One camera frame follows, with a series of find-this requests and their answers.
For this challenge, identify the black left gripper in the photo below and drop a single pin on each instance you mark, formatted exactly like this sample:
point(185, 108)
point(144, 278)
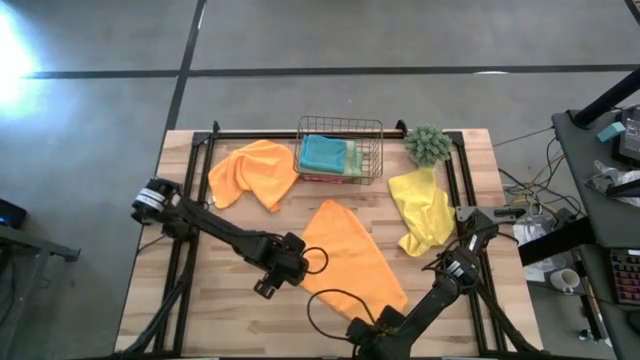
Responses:
point(285, 257)

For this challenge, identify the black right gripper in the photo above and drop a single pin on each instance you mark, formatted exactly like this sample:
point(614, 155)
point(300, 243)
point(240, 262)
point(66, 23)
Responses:
point(375, 335)

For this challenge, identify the orange microfiber towel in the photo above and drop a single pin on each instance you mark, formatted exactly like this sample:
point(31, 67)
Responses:
point(255, 170)
point(350, 255)

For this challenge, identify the pink microfiber towel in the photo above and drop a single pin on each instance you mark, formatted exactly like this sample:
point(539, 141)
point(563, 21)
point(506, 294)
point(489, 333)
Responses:
point(325, 178)

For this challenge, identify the yellow microfiber towel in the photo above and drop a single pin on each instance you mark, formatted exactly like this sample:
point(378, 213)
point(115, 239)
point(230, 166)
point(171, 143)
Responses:
point(425, 210)

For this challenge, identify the teal microfiber towel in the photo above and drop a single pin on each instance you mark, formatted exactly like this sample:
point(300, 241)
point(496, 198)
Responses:
point(322, 152)

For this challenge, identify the sage green microfiber towel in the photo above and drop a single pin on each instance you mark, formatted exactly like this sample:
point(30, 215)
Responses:
point(355, 160)

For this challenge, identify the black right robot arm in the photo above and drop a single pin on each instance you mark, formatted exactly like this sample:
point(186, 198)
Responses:
point(440, 290)

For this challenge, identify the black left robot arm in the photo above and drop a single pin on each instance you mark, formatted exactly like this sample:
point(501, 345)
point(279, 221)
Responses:
point(215, 227)

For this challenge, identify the white plastic bag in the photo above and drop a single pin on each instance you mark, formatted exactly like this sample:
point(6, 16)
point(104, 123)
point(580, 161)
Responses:
point(530, 232)

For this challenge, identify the black desk crossbar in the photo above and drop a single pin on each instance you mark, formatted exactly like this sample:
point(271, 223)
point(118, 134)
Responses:
point(550, 245)

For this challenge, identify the artificial green plant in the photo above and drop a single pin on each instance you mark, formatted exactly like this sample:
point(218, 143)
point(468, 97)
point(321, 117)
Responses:
point(427, 145)

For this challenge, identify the white mug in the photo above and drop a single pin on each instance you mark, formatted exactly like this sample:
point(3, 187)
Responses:
point(565, 280)

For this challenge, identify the grey metal stand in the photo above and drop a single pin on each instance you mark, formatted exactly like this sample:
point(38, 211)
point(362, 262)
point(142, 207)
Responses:
point(30, 242)

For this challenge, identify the backlit keyboard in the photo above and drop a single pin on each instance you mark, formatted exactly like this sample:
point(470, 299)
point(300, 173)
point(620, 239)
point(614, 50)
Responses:
point(627, 277)

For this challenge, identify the grey desk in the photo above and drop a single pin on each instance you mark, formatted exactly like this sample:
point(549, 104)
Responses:
point(610, 225)

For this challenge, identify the black box with blue light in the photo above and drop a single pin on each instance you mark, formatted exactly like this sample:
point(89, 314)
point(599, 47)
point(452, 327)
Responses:
point(12, 212)

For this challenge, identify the crumpled clear plastic wrap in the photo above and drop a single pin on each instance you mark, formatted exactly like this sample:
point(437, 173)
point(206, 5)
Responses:
point(607, 175)

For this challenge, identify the small teal box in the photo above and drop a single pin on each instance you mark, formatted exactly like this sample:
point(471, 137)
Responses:
point(611, 132)

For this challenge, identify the black device on desk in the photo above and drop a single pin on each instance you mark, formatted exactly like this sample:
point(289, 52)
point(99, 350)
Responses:
point(631, 135)

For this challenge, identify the black round pole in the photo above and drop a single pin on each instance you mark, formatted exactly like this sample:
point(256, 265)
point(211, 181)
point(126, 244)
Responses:
point(607, 97)

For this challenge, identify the black aluminium table frame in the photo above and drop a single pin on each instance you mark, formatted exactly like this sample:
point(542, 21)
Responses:
point(250, 135)

